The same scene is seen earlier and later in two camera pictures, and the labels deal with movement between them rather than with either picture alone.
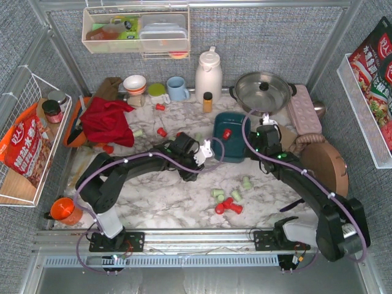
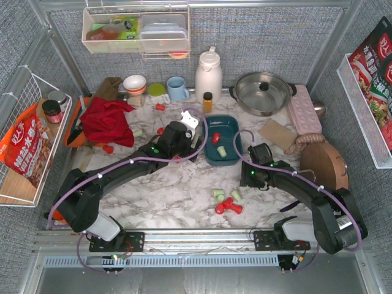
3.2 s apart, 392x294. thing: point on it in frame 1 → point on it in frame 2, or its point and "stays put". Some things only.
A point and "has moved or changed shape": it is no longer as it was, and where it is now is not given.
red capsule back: [160, 106] stays put
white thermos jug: [209, 76] stays put
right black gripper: [255, 152] → [248, 179]
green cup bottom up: [218, 193] stays put
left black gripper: [190, 171] → [190, 147]
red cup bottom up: [237, 208] stays put
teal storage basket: [228, 128] has moved or changed shape
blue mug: [176, 89] stays put
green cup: [236, 195] stays put
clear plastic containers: [163, 32] stays put
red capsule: [226, 133] → [216, 137]
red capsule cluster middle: [226, 204] stays put
